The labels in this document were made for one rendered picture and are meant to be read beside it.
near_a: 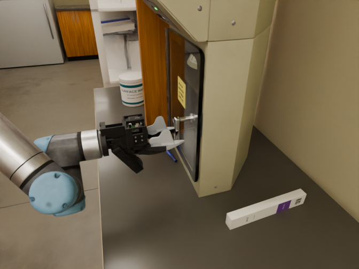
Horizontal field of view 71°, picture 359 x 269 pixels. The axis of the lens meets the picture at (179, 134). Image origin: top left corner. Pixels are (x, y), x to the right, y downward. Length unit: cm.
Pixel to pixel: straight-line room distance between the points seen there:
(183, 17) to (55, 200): 42
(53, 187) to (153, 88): 59
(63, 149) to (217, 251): 45
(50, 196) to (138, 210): 35
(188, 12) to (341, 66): 50
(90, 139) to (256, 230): 50
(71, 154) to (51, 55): 503
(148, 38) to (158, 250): 66
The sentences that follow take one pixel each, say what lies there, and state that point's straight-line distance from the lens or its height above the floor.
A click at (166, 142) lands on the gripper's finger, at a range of 66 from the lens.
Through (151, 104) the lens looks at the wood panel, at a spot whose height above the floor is 110.
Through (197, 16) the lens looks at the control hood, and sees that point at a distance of 55.
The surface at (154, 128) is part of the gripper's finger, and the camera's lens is 71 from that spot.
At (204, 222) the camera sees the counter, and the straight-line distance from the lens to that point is 76.
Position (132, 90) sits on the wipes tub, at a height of 103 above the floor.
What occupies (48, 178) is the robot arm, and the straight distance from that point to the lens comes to 50.
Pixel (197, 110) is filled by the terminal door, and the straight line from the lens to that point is 63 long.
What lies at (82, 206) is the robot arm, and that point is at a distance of 66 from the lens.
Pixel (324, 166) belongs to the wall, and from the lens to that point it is 98.
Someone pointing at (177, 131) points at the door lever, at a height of 117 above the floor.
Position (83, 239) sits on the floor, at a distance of 197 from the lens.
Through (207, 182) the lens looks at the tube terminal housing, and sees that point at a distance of 78.
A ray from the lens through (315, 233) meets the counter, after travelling 82.
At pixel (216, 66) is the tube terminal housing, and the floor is 135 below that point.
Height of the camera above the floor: 154
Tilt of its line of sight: 33 degrees down
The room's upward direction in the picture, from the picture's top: straight up
